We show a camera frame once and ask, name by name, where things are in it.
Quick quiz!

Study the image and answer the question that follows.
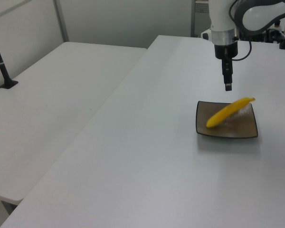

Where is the square brown ceramic plate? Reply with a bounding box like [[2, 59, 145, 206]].
[[196, 100, 259, 139]]

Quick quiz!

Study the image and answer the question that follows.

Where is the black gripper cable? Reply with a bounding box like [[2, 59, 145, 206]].
[[233, 38, 254, 61]]

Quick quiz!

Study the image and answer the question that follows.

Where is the grey metal frame post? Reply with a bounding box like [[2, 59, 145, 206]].
[[190, 0, 197, 38], [53, 0, 70, 44]]

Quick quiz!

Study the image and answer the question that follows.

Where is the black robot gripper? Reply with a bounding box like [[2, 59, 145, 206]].
[[214, 43, 238, 92]]

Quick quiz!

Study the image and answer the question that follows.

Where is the yellow banana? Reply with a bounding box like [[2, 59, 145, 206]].
[[206, 96, 256, 129]]

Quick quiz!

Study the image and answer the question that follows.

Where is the white side table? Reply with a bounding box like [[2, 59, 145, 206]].
[[0, 41, 148, 207]]

